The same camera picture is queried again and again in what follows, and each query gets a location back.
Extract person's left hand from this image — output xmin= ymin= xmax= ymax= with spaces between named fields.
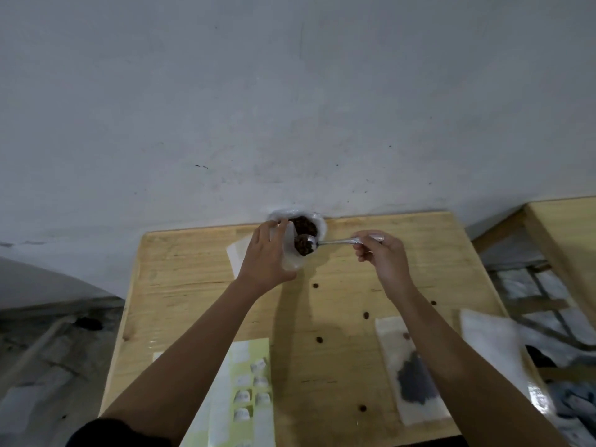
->
xmin=237 ymin=218 xmax=299 ymax=296

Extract person's right hand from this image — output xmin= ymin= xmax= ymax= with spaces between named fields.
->
xmin=351 ymin=230 xmax=413 ymax=299

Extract large clear plastic bag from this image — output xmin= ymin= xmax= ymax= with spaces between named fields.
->
xmin=268 ymin=209 xmax=328 ymax=256

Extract metal spoon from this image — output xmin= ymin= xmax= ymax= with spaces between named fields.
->
xmin=294 ymin=233 xmax=386 ymax=258

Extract stack of clear pouches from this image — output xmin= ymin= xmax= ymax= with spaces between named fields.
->
xmin=459 ymin=307 xmax=555 ymax=415

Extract person's right forearm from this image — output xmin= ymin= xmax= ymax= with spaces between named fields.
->
xmin=389 ymin=283 xmax=571 ymax=447

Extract person's left forearm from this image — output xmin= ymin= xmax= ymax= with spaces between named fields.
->
xmin=100 ymin=279 xmax=289 ymax=447

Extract person's black shirt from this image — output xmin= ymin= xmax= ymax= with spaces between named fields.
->
xmin=65 ymin=416 xmax=173 ymax=447

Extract pale yellow label sheet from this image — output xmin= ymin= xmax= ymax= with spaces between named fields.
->
xmin=153 ymin=338 xmax=271 ymax=447

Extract small black floor object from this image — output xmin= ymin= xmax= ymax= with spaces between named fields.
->
xmin=525 ymin=345 xmax=559 ymax=368

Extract light wooden side table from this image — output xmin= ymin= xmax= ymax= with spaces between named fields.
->
xmin=470 ymin=196 xmax=596 ymax=382

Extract wooden stick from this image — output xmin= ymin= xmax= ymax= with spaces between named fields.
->
xmin=0 ymin=315 xmax=78 ymax=392

